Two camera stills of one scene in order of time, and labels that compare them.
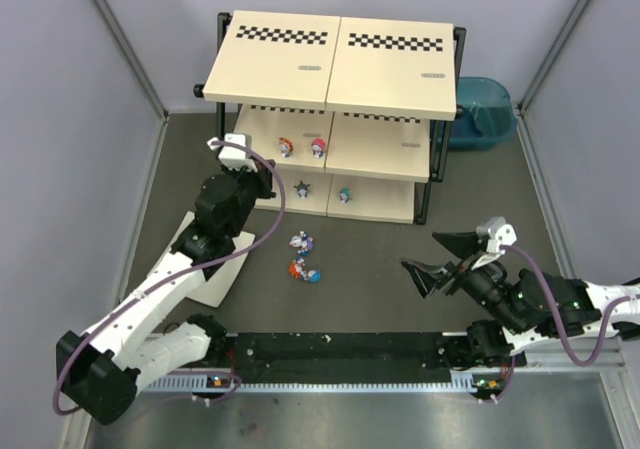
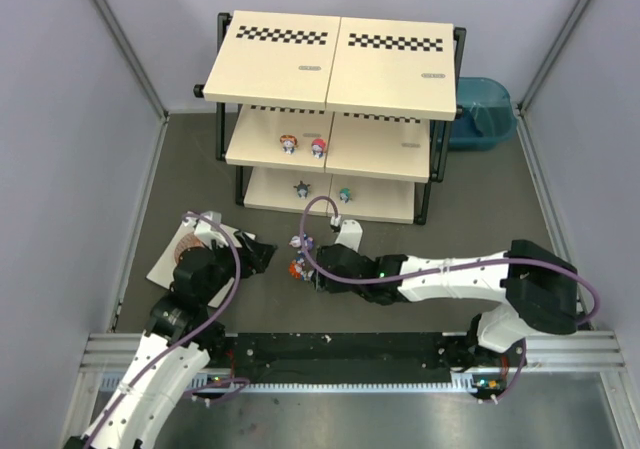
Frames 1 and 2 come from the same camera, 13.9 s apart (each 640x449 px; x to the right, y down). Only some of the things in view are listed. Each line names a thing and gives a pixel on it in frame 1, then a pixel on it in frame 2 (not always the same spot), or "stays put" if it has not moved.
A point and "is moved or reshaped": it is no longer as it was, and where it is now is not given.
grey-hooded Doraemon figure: (302, 189) stays put
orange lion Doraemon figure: (285, 147) is moved or reshaped
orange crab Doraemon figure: (295, 267) stays put
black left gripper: (261, 182) to (247, 257)
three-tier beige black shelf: (345, 109) stays put
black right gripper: (459, 271) to (320, 268)
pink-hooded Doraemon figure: (318, 147) stays put
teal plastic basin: (485, 115) stays put
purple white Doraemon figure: (302, 241) stays put
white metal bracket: (497, 232) to (350, 234)
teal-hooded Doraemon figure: (345, 195) stays put
